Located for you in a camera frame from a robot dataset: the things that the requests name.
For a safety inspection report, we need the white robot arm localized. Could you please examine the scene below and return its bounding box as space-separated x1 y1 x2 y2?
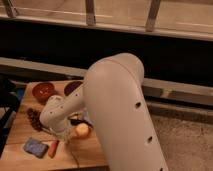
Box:
40 53 169 171

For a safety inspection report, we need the purple bowl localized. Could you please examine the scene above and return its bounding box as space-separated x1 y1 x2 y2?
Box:
64 81 82 96

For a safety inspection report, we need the orange bowl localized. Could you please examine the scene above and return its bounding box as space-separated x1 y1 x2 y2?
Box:
32 82 55 103

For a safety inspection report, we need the yellow round fruit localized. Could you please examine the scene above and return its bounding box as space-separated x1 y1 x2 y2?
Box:
75 123 90 138

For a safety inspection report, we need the brown pine cone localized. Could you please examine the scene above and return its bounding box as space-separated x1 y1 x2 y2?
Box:
27 108 42 131

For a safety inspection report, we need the orange carrot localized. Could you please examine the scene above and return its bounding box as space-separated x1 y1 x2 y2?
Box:
48 140 59 158

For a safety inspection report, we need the blue sponge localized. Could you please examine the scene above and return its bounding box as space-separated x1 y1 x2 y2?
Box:
23 137 49 158

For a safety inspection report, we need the dark chair at left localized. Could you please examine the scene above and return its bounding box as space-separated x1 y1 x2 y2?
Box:
0 75 20 156

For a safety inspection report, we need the wooden board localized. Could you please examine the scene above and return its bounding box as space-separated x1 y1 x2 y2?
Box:
0 82 107 171

